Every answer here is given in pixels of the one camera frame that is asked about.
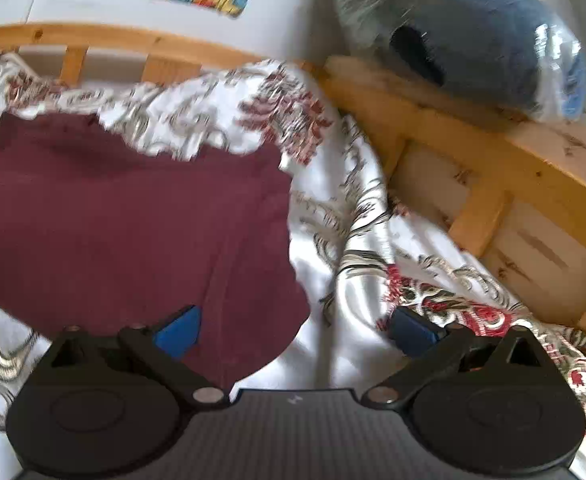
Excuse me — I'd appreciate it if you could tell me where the wooden bed frame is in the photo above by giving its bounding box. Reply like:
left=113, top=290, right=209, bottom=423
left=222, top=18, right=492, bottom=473
left=0, top=23, right=586, bottom=331

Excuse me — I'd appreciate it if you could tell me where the white floral satin bedspread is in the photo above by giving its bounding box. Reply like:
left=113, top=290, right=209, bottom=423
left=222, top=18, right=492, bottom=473
left=0, top=53, right=586, bottom=479

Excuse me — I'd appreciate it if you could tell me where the maroon small garment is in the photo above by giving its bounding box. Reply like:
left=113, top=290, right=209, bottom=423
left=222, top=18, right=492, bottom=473
left=0, top=114, right=310, bottom=387

